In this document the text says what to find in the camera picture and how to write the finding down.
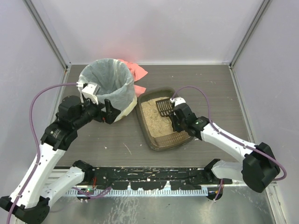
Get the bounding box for black litter scoop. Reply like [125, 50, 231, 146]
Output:
[156, 98, 173, 117]

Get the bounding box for dark translucent litter box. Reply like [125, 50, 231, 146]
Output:
[135, 87, 193, 151]

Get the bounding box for trash bin with white liner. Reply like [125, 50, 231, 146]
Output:
[78, 58, 137, 122]

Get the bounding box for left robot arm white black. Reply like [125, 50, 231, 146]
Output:
[0, 96, 121, 224]

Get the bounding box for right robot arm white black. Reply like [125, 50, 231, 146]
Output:
[170, 103, 280, 193]

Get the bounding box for pink cloth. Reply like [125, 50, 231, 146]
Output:
[119, 59, 148, 97]

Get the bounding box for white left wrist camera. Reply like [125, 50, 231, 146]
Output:
[80, 83, 100, 105]

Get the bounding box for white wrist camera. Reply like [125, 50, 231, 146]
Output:
[170, 97, 186, 107]
[80, 83, 100, 105]

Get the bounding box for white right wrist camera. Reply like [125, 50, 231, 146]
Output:
[170, 97, 186, 107]

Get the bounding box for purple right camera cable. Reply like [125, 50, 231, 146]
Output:
[171, 85, 287, 181]

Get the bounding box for purple camera cable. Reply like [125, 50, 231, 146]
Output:
[6, 83, 80, 224]
[171, 85, 287, 181]

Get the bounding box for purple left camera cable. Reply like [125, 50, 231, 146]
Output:
[6, 83, 80, 224]

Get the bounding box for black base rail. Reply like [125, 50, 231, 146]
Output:
[92, 166, 208, 191]

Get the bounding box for white slotted cable duct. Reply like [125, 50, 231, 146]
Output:
[65, 188, 208, 197]

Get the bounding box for left aluminium frame post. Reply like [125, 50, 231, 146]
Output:
[23, 0, 71, 70]

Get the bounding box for aluminium frame post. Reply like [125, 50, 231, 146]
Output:
[229, 0, 272, 70]
[23, 0, 71, 70]

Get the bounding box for right aluminium frame post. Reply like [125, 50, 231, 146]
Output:
[229, 0, 272, 70]

